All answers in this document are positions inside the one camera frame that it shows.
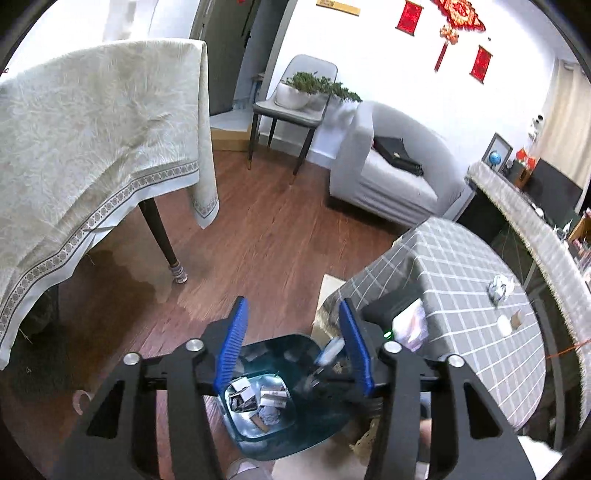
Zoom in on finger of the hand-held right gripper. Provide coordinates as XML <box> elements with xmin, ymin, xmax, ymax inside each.
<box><xmin>300</xmin><ymin>364</ymin><xmax>358</xmax><ymax>393</ymax></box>

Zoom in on wall calendar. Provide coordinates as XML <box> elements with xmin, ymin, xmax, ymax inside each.
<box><xmin>316</xmin><ymin>0</ymin><xmax>361</xmax><ymax>14</ymax></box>

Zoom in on grey dining chair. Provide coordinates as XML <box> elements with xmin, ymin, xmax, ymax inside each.
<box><xmin>248</xmin><ymin>54</ymin><xmax>339</xmax><ymax>174</ymax></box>

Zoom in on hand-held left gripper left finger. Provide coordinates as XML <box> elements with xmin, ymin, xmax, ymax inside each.
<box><xmin>48</xmin><ymin>295</ymin><xmax>250</xmax><ymax>480</ymax></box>

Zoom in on black handbag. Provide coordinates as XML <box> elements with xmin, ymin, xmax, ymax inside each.
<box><xmin>373</xmin><ymin>136</ymin><xmax>424</xmax><ymax>177</ymax></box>

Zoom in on framed picture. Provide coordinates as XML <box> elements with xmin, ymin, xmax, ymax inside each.
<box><xmin>481</xmin><ymin>133</ymin><xmax>514</xmax><ymax>174</ymax></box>

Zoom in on black monitor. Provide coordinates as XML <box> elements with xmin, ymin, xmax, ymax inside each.
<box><xmin>524</xmin><ymin>158</ymin><xmax>583</xmax><ymax>222</ymax></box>

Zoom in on round table, grey checked cloth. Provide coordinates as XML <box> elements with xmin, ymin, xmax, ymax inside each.
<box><xmin>318</xmin><ymin>217</ymin><xmax>548</xmax><ymax>430</ymax></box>

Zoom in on long counter with lace cloth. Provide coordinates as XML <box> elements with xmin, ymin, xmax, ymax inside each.
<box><xmin>467</xmin><ymin>161</ymin><xmax>591</xmax><ymax>365</ymax></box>

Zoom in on table with cream cloth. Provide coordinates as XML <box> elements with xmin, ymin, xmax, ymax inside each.
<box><xmin>0</xmin><ymin>39</ymin><xmax>220</xmax><ymax>370</ymax></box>

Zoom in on red knot wall ornament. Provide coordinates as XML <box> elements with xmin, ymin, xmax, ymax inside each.
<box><xmin>431</xmin><ymin>0</ymin><xmax>486</xmax><ymax>72</ymax></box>

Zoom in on blue plastic bin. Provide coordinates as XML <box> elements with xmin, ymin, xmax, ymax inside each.
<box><xmin>217</xmin><ymin>335</ymin><xmax>370</xmax><ymax>462</ymax></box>

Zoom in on printed white cards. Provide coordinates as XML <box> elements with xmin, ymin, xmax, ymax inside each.
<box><xmin>259</xmin><ymin>388</ymin><xmax>289</xmax><ymax>409</ymax></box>

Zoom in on wooden door step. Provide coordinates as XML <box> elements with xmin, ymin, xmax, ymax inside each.
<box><xmin>210</xmin><ymin>113</ymin><xmax>259</xmax><ymax>152</ymax></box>

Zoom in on red wall scroll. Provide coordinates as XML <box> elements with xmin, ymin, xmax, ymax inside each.
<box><xmin>398</xmin><ymin>1</ymin><xmax>422</xmax><ymax>34</ymax></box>
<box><xmin>470</xmin><ymin>45</ymin><xmax>492</xmax><ymax>85</ymax></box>

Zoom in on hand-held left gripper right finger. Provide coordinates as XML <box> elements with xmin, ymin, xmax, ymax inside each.
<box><xmin>338</xmin><ymin>298</ymin><xmax>536</xmax><ymax>480</ymax></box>

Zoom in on beige curtain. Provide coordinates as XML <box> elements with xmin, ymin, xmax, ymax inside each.
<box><xmin>536</xmin><ymin>58</ymin><xmax>587</xmax><ymax>185</ymax></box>

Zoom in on crumpled white foil wrapper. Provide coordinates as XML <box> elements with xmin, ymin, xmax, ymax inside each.
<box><xmin>487</xmin><ymin>273</ymin><xmax>515</xmax><ymax>305</ymax></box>

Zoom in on grey armchair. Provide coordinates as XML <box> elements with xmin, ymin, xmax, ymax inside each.
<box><xmin>329</xmin><ymin>100</ymin><xmax>467</xmax><ymax>227</ymax></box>

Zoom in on dark wooden table leg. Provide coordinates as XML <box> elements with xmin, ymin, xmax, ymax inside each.
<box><xmin>139</xmin><ymin>198</ymin><xmax>189</xmax><ymax>284</ymax></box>

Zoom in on grey door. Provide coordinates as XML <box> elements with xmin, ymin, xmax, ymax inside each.
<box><xmin>189</xmin><ymin>0</ymin><xmax>296</xmax><ymax>116</ymax></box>

